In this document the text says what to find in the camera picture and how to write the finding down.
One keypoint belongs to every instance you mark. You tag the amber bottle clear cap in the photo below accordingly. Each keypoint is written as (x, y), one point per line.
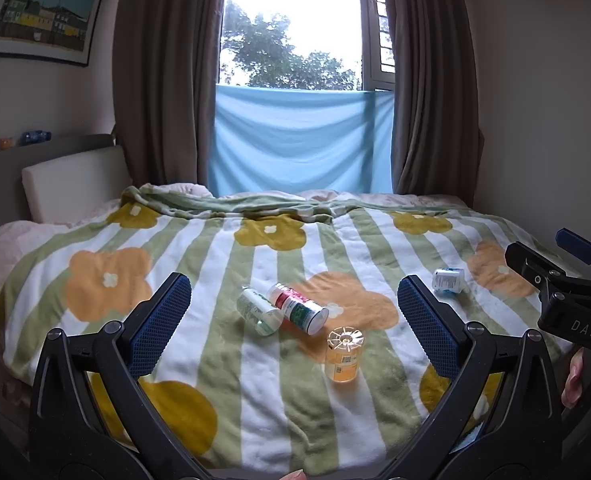
(344, 355)

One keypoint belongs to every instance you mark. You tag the red and green labelled bottle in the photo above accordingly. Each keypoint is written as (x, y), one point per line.
(298, 306)

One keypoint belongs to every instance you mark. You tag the striped floral blanket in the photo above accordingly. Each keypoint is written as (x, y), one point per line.
(255, 255)

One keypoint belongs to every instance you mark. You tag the framed houses picture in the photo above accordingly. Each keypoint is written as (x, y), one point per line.
(45, 7)

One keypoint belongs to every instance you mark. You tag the window shutter frame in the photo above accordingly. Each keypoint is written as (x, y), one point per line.
(375, 35)

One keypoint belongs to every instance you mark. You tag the tree outside window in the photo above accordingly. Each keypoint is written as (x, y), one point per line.
(285, 55)

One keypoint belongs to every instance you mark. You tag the orange figurine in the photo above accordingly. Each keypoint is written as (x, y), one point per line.
(4, 143)

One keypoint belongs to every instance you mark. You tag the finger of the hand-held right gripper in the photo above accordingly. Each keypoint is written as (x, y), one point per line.
(530, 262)
(578, 244)

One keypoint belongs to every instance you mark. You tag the person's left hand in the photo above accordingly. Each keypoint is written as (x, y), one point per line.
(293, 475)

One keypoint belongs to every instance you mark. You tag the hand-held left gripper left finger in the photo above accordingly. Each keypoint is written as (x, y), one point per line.
(161, 322)

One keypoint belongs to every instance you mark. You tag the light blue cloth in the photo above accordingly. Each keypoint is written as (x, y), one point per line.
(300, 140)

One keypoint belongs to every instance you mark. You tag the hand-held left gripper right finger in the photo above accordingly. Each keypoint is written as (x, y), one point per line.
(427, 327)

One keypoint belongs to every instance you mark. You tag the grey headboard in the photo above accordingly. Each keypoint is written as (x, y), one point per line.
(0, 175)

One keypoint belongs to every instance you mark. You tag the blue figurine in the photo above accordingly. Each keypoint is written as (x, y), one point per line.
(35, 136)

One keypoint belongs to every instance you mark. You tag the cream headboard cushion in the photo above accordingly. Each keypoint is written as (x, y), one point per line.
(75, 182)

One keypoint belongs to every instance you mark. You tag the person's right hand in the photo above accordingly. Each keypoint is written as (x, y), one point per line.
(573, 377)

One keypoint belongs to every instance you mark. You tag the small blue white bottle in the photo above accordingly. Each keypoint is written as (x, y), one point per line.
(448, 279)

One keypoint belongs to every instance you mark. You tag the green labelled clear bottle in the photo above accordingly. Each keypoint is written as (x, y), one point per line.
(256, 311)

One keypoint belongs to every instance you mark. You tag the brown curtain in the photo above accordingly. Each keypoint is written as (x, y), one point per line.
(168, 75)
(430, 85)

